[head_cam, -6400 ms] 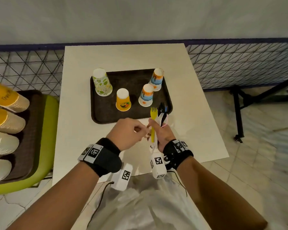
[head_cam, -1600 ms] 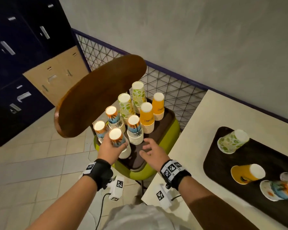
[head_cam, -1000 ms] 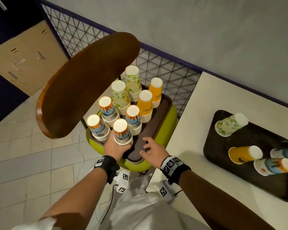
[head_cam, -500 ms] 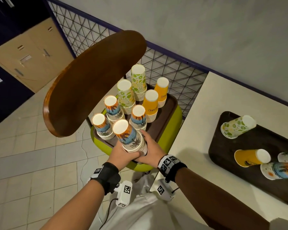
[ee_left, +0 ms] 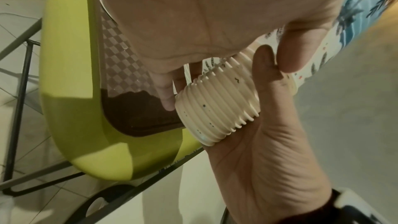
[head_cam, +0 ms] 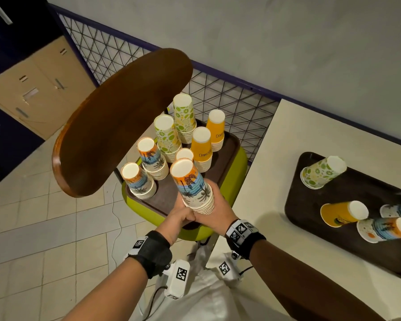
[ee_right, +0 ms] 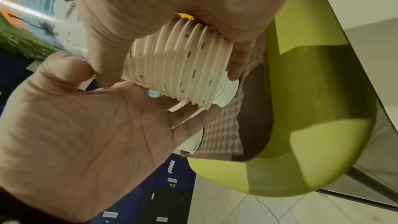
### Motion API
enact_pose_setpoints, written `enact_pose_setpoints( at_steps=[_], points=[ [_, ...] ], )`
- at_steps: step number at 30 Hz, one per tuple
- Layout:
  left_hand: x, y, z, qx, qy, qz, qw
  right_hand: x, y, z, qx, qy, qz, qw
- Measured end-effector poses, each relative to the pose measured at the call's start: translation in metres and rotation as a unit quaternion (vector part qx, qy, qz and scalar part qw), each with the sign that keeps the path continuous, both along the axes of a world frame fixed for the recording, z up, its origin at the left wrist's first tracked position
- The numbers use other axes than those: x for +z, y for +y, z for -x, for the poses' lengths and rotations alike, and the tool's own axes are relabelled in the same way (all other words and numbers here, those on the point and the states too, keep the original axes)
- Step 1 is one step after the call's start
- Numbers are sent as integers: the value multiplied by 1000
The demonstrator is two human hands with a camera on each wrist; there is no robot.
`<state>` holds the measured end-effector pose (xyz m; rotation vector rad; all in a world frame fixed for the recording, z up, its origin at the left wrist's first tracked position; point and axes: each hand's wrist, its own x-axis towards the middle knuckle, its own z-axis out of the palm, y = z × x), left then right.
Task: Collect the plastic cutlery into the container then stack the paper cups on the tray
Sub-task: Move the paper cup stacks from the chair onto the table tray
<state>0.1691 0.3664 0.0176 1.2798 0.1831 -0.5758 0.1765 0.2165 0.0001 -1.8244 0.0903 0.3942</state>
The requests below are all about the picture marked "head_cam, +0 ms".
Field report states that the person's left forearm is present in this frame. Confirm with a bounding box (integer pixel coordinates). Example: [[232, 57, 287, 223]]
[[61, 257, 149, 321]]

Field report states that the person's right forearm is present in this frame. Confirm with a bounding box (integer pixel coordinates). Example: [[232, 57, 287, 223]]
[[249, 239, 385, 321]]

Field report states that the dark brown tray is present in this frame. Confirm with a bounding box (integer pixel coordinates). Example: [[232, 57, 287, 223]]
[[284, 151, 401, 280], [124, 120, 241, 231]]

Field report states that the wire mesh fence purple frame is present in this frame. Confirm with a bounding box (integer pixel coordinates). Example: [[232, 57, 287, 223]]
[[50, 4, 401, 164]]

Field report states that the green fruit print paper cup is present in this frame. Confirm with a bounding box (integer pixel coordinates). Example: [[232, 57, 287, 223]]
[[300, 155, 348, 190]]

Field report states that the white table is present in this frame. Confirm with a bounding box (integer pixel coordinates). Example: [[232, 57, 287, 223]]
[[205, 98, 401, 321]]

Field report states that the dark blue cabinet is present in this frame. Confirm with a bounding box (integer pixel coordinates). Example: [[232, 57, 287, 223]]
[[0, 0, 66, 194]]

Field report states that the person's right hand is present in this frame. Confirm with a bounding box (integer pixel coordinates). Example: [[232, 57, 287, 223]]
[[191, 179, 240, 236]]

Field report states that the person's white clothing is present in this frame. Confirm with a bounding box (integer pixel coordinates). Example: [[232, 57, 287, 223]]
[[139, 243, 288, 321]]

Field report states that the yellow cartoon paper cup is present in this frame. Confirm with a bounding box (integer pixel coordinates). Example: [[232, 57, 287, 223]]
[[320, 200, 369, 228]]

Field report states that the white cable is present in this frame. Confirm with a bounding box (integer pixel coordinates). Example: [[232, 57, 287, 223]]
[[112, 200, 124, 264]]

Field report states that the person's left hand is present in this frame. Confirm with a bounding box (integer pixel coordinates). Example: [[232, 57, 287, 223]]
[[153, 196, 196, 246]]

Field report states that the black marker wristband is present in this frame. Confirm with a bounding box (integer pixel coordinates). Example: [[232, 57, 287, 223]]
[[125, 230, 173, 280], [225, 219, 267, 260]]

